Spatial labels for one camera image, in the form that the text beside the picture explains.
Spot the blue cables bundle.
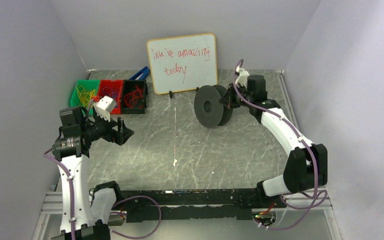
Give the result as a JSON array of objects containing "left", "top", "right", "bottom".
[{"left": 104, "top": 86, "right": 120, "bottom": 107}]

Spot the red storage bin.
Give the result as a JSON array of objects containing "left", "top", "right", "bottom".
[{"left": 97, "top": 79, "right": 124, "bottom": 115}]

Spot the green storage bin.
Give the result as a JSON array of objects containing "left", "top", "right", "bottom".
[{"left": 69, "top": 79, "right": 100, "bottom": 108}]

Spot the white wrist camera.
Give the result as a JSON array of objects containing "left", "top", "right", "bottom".
[
  {"left": 234, "top": 66, "right": 250, "bottom": 87},
  {"left": 93, "top": 95, "right": 117, "bottom": 122}
]

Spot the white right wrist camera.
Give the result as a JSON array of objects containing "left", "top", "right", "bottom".
[{"left": 234, "top": 66, "right": 250, "bottom": 87}]

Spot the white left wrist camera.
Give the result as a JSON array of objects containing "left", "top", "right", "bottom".
[{"left": 93, "top": 95, "right": 117, "bottom": 122}]

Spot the yellow framed whiteboard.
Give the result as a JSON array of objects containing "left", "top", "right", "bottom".
[{"left": 146, "top": 33, "right": 219, "bottom": 95}]

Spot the yellow cables bundle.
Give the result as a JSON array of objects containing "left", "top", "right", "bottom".
[{"left": 76, "top": 84, "right": 97, "bottom": 109}]

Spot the aluminium frame rail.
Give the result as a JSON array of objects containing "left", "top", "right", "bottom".
[{"left": 32, "top": 187, "right": 342, "bottom": 240}]

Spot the black storage bin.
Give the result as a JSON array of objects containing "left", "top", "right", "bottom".
[{"left": 121, "top": 80, "right": 148, "bottom": 115}]

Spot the blue tool behind bins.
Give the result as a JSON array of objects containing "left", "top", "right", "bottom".
[{"left": 129, "top": 66, "right": 151, "bottom": 80}]

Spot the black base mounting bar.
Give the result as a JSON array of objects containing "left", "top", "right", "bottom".
[{"left": 110, "top": 187, "right": 286, "bottom": 223}]

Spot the black perforated cable spool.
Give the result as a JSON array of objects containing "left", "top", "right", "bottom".
[{"left": 193, "top": 84, "right": 233, "bottom": 129}]

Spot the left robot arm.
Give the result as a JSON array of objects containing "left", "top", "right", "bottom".
[{"left": 50, "top": 106, "right": 134, "bottom": 240}]

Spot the red cables bundle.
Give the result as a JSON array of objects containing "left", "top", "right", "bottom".
[{"left": 124, "top": 85, "right": 145, "bottom": 109}]

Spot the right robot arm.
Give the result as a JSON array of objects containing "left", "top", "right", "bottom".
[{"left": 220, "top": 74, "right": 328, "bottom": 201}]

